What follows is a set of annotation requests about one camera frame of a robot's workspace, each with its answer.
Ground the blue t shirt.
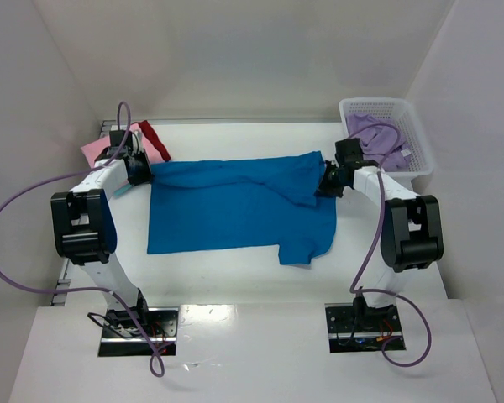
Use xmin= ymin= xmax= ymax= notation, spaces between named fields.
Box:
xmin=147 ymin=151 xmax=337 ymax=265

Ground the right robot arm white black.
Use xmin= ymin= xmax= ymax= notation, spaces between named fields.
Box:
xmin=316 ymin=139 xmax=444 ymax=320

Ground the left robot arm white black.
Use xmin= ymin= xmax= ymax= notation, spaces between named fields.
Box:
xmin=50 ymin=130 xmax=154 ymax=328

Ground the teal folded t shirt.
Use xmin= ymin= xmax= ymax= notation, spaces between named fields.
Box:
xmin=113 ymin=183 xmax=133 ymax=197

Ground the dark red folded t shirt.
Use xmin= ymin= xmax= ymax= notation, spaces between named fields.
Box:
xmin=136 ymin=120 xmax=171 ymax=162

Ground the pink folded t shirt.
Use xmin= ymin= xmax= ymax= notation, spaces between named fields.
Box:
xmin=81 ymin=130 xmax=164 ymax=168

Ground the lavender t shirt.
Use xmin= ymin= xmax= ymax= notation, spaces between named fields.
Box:
xmin=345 ymin=113 xmax=412 ymax=172

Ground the white plastic basket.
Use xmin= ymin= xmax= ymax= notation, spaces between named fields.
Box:
xmin=339 ymin=97 xmax=434 ymax=182

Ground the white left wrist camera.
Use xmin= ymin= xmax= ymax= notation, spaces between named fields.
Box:
xmin=129 ymin=131 xmax=144 ymax=154

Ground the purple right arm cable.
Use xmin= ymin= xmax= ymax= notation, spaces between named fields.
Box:
xmin=346 ymin=121 xmax=433 ymax=369

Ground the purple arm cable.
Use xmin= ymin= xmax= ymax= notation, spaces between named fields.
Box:
xmin=0 ymin=100 xmax=167 ymax=378
xmin=346 ymin=121 xmax=433 ymax=369

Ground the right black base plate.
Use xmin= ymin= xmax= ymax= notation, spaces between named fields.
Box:
xmin=325 ymin=303 xmax=406 ymax=353

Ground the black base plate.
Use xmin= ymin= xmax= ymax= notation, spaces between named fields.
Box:
xmin=325 ymin=303 xmax=406 ymax=353
xmin=87 ymin=307 xmax=179 ymax=358

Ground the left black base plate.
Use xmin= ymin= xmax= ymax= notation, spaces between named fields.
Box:
xmin=87 ymin=307 xmax=179 ymax=358

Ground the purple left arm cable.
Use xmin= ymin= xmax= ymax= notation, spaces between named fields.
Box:
xmin=0 ymin=100 xmax=167 ymax=378

